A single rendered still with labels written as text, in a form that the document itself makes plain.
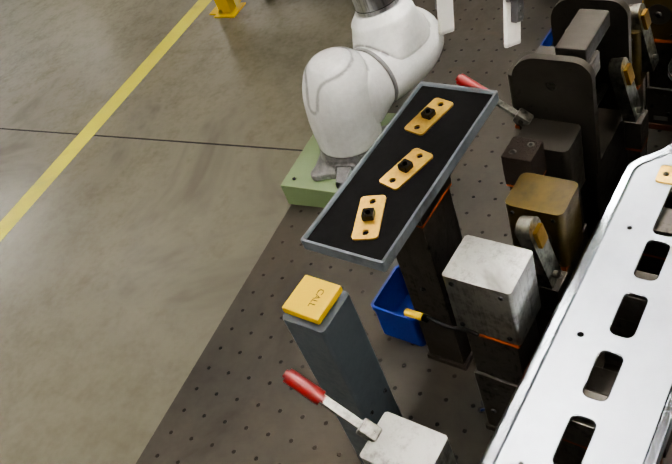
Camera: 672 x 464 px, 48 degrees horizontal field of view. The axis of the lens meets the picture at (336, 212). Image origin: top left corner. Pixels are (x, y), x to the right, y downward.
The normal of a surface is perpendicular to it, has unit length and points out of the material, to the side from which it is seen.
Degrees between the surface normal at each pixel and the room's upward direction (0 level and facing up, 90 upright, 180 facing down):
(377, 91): 83
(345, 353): 90
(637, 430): 0
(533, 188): 0
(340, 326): 90
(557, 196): 0
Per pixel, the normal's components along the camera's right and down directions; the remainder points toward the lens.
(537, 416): -0.28, -0.69
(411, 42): 0.59, 0.20
